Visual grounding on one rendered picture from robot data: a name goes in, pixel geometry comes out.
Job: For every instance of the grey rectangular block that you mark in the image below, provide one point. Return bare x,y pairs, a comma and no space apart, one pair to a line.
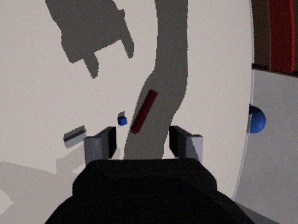
75,139

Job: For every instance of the small blue cube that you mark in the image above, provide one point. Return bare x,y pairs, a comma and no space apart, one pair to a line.
122,120

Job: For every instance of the dark red rod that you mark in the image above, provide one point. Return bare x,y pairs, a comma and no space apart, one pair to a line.
144,110

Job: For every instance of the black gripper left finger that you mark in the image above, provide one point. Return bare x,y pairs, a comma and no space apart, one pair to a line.
101,146

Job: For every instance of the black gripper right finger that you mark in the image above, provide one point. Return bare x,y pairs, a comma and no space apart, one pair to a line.
185,145

